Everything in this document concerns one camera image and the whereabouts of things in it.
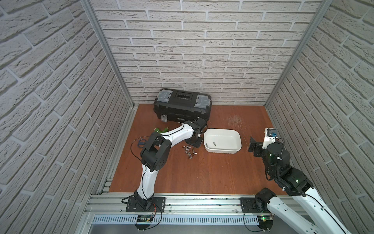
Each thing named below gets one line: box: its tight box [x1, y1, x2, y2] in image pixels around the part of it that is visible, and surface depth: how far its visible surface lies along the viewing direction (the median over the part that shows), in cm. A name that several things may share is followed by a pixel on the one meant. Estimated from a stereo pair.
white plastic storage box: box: [203, 128, 243, 155], surface depth 99 cm
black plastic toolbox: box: [153, 88, 213, 122], surface depth 101 cm
